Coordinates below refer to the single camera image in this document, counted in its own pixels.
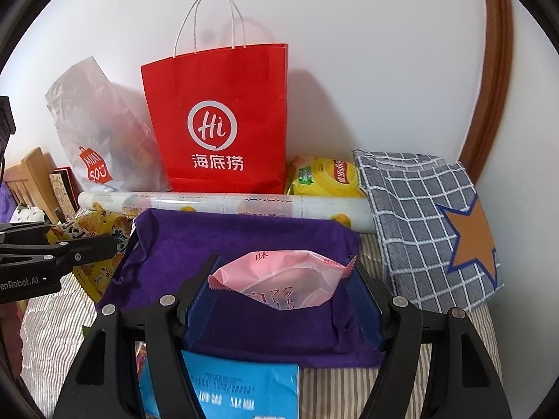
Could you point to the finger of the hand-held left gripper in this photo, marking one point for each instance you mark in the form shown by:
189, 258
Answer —
74, 253
26, 232

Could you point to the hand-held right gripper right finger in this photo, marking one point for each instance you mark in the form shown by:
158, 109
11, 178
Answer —
367, 310

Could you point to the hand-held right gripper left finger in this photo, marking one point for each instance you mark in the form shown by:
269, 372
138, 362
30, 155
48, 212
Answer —
198, 318

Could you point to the yellow black-print snack packet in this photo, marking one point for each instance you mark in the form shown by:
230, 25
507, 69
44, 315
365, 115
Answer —
100, 222

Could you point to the blue tissue pack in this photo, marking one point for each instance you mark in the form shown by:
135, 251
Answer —
244, 384

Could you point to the pink snack packet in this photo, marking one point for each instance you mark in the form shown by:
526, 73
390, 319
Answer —
284, 279

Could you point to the purple cloth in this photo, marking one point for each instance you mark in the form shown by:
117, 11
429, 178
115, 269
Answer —
244, 235

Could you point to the patterned box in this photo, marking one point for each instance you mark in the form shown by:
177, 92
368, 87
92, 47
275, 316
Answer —
59, 192

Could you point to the white quilted blanket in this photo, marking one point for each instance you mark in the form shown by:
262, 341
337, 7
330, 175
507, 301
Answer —
48, 336

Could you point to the striped bed sheet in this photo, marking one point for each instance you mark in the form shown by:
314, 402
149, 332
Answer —
340, 384

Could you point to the grey checked star bag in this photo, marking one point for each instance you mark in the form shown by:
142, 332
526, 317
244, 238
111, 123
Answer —
406, 227

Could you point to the white printed paper roll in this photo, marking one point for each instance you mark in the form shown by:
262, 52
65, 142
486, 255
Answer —
196, 203

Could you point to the white plastic bag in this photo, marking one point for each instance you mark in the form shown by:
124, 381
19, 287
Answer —
87, 109

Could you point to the yellow chip bag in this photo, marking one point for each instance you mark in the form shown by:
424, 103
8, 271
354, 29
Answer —
323, 179

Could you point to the red paper bag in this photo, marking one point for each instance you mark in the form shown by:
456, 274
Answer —
218, 96

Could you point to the brown wooden door frame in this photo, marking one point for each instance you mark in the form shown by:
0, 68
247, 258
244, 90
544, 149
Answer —
498, 52

